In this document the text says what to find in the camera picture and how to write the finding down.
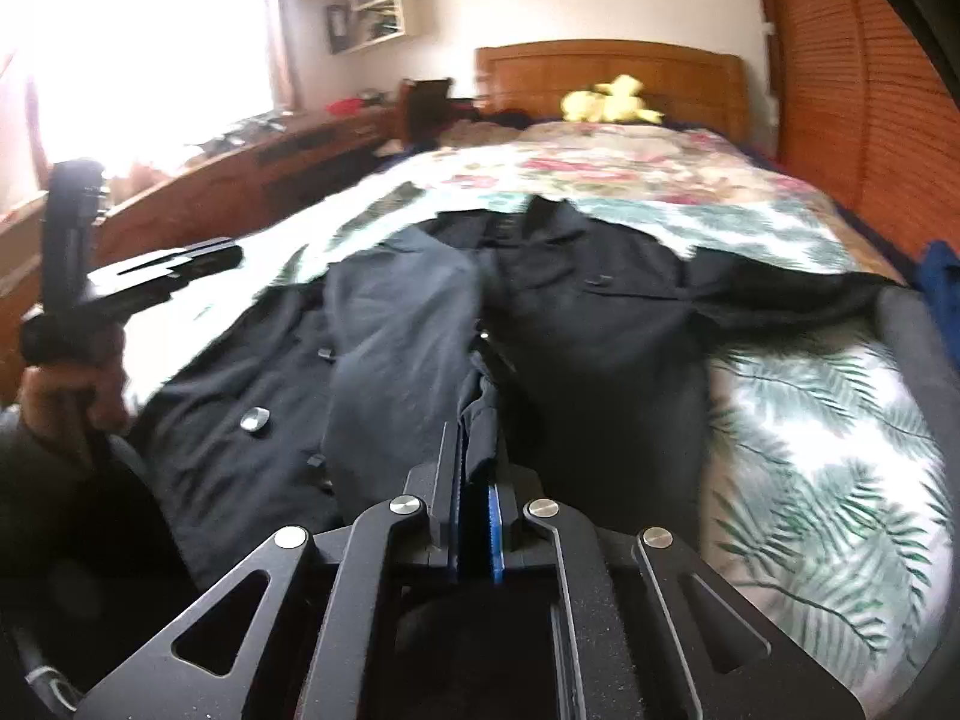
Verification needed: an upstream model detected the wooden louvered wardrobe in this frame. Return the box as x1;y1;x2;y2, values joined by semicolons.
750;0;960;278

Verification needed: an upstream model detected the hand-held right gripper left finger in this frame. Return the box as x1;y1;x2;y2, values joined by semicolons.
75;420;481;720

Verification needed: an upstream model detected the light curtain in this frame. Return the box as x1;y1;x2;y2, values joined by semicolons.
253;0;302;115

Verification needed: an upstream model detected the long wooden desk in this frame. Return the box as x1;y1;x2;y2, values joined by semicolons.
0;101;410;305

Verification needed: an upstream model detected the bright window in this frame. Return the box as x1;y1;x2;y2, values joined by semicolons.
0;0;277;170

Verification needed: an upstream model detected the person's left forearm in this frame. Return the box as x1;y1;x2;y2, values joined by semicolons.
0;405;151;601

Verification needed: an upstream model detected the dark wooden chair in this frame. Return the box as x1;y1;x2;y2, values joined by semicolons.
399;77;482;152

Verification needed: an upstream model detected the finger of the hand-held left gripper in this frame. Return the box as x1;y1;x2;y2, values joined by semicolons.
88;238;245;314

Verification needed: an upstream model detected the yellow plush toy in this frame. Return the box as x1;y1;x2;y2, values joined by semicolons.
561;75;665;125

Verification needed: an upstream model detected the person's left hand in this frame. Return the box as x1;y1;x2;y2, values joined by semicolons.
16;330;134;437

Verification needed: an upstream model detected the wooden bed headboard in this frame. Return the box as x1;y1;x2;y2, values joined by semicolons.
474;40;751;145

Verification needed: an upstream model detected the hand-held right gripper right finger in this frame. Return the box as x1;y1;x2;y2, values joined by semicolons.
481;461;893;720

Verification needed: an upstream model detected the folded grey cloth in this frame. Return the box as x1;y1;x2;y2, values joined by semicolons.
876;287;957;470

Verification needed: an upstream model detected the floral palm-leaf bedspread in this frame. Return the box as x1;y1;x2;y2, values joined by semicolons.
120;124;955;698

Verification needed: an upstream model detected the dark navy coat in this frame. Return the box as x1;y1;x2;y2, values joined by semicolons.
124;195;912;578

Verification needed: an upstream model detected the folded blue cloth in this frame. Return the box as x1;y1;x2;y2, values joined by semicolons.
913;238;960;320

